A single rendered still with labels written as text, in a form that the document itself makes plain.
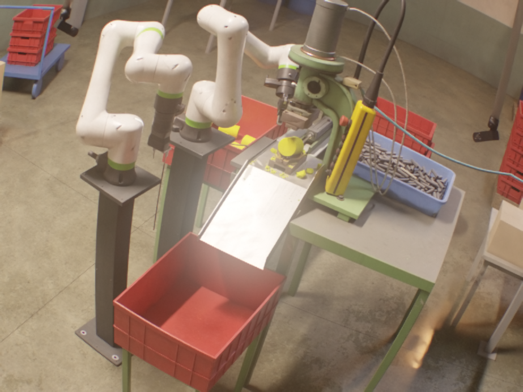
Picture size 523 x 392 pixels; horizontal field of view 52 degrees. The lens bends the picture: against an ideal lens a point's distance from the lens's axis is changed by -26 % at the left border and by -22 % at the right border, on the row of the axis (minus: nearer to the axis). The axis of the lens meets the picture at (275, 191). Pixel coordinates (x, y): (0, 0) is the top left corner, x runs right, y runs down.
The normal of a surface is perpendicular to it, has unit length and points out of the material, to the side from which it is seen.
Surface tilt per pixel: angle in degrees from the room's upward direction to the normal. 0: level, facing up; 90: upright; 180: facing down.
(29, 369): 0
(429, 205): 100
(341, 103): 90
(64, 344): 0
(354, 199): 0
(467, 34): 90
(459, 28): 90
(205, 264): 90
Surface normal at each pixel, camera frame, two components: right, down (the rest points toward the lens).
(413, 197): -0.44, 0.50
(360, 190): 0.24, -0.85
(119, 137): 0.12, 0.47
